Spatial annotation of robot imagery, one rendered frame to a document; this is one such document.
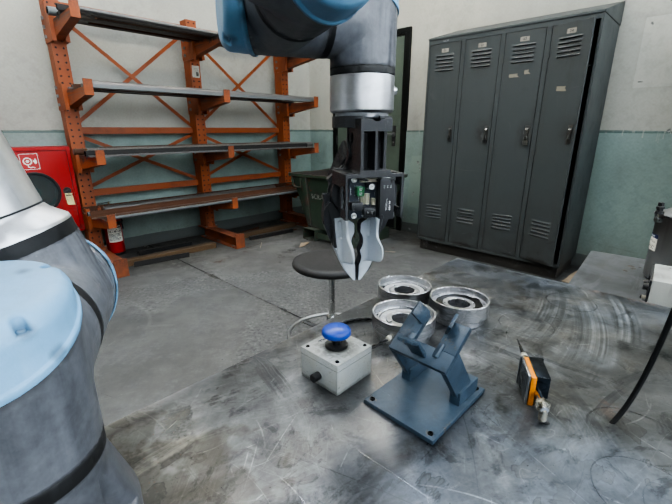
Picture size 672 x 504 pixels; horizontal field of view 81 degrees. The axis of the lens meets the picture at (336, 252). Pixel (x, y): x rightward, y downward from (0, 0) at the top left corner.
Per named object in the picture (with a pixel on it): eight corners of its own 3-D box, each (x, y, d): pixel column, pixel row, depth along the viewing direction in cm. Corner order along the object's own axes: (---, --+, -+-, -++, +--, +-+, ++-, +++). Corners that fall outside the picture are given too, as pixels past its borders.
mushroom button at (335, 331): (335, 347, 58) (335, 316, 56) (356, 358, 55) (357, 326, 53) (316, 358, 55) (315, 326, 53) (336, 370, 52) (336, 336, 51)
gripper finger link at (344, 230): (343, 294, 49) (344, 223, 46) (331, 278, 54) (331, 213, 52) (367, 292, 50) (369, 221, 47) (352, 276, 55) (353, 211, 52)
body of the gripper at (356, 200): (342, 227, 45) (342, 115, 41) (324, 212, 52) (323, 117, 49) (404, 222, 46) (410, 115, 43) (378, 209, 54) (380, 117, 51)
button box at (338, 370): (335, 354, 60) (335, 325, 59) (371, 373, 56) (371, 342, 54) (295, 377, 55) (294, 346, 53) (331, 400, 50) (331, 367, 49)
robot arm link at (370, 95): (322, 79, 48) (385, 81, 50) (323, 119, 49) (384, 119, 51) (339, 71, 41) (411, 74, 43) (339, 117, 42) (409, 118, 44)
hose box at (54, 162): (12, 280, 307) (-23, 148, 277) (6, 272, 323) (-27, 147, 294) (133, 254, 370) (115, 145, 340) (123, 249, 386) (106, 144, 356)
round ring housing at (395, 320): (388, 314, 73) (388, 294, 72) (442, 329, 68) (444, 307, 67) (360, 338, 65) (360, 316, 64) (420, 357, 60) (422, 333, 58)
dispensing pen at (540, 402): (529, 328, 60) (561, 397, 44) (525, 352, 61) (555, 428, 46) (514, 326, 60) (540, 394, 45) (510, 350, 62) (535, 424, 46)
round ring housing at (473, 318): (460, 301, 79) (462, 282, 78) (500, 324, 70) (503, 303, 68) (417, 311, 75) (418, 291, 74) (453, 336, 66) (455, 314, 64)
